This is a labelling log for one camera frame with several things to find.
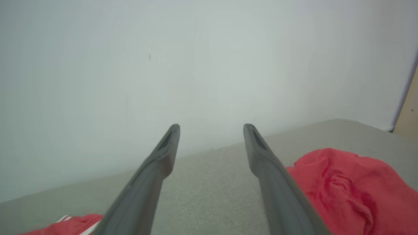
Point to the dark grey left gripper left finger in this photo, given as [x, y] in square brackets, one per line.
[140, 199]

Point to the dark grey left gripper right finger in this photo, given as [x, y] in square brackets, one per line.
[281, 202]

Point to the red Bulls basketball shorts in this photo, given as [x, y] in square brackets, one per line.
[352, 192]

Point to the red and white Bulls jersey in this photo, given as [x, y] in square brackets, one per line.
[68, 227]

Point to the tan wooden panel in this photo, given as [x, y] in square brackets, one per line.
[409, 114]

